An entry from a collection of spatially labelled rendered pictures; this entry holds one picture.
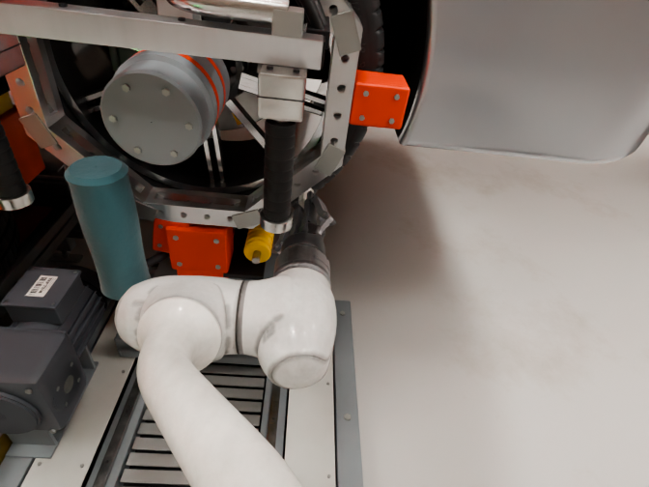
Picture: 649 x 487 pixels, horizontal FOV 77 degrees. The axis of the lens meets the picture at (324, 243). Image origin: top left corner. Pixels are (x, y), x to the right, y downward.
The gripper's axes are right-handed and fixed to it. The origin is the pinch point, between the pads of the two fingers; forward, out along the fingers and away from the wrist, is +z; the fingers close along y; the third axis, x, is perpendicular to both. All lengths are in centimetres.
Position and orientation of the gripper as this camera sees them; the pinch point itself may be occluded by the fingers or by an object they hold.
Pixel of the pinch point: (306, 196)
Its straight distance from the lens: 83.6
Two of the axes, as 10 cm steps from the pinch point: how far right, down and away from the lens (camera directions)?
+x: -6.2, -6.1, -4.9
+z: 0.0, -6.2, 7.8
